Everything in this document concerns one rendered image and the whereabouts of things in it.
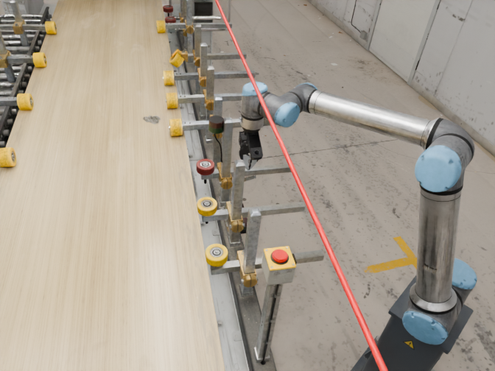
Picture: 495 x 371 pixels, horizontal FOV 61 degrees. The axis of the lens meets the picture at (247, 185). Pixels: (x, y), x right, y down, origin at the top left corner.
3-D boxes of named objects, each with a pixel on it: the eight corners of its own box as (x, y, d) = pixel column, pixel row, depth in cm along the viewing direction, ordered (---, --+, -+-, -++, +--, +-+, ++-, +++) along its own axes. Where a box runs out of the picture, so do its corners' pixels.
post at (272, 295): (266, 348, 145) (282, 266, 116) (269, 361, 142) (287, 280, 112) (253, 350, 145) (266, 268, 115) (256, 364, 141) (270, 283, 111)
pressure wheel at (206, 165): (212, 176, 197) (213, 157, 190) (215, 188, 192) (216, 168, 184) (195, 177, 196) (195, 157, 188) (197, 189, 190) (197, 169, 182)
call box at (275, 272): (285, 263, 118) (289, 245, 112) (292, 284, 112) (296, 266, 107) (261, 266, 116) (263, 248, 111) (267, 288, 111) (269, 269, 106)
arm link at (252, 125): (267, 120, 159) (241, 121, 157) (265, 131, 162) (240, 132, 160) (261, 107, 165) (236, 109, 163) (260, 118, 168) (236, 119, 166)
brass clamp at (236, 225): (238, 208, 181) (239, 199, 177) (244, 232, 171) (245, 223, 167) (224, 210, 179) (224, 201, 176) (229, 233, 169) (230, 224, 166)
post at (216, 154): (219, 175, 223) (221, 94, 191) (219, 179, 220) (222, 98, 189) (212, 176, 222) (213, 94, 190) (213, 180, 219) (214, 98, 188)
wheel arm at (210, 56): (245, 57, 267) (245, 52, 265) (246, 59, 264) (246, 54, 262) (187, 58, 259) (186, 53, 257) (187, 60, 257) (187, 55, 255)
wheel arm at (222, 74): (253, 75, 249) (254, 69, 246) (255, 78, 246) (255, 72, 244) (167, 78, 239) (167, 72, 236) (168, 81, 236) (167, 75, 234)
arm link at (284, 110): (306, 98, 150) (278, 86, 155) (286, 110, 143) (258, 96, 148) (301, 121, 156) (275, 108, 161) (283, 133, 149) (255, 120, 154)
